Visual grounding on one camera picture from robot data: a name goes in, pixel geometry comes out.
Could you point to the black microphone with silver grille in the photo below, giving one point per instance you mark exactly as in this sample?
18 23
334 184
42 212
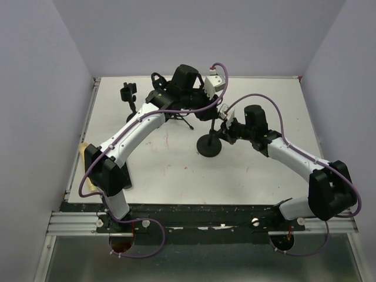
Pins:
128 182

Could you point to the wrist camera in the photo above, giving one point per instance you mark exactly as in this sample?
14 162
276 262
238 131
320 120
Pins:
213 84
226 114

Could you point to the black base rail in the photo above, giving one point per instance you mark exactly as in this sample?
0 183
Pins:
190 224

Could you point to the black tripod mic stand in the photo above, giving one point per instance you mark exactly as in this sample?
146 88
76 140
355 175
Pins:
159 81

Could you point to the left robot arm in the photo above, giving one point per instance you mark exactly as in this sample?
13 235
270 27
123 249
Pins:
186 93

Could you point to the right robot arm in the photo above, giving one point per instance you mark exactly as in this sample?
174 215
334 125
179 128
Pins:
329 192

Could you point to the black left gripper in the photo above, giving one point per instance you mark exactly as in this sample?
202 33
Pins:
208 114

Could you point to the black round-base clip stand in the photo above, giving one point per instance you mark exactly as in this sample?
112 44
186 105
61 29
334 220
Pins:
127 94

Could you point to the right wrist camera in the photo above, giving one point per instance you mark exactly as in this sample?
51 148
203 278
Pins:
226 114

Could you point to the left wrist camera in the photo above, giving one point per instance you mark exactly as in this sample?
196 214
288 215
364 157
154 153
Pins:
213 84

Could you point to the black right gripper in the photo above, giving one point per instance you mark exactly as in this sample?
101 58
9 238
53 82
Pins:
225 133

